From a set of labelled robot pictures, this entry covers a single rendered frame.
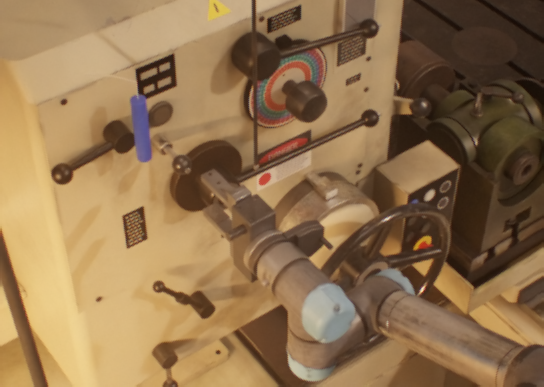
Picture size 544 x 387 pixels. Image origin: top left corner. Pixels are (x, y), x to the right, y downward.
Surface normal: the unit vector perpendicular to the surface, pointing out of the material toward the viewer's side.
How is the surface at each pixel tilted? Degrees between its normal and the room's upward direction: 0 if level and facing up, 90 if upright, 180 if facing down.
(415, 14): 0
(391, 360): 90
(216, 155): 90
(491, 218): 90
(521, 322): 0
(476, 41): 0
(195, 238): 90
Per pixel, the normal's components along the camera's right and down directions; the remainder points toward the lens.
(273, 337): 0.00, -0.72
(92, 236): 0.59, 0.56
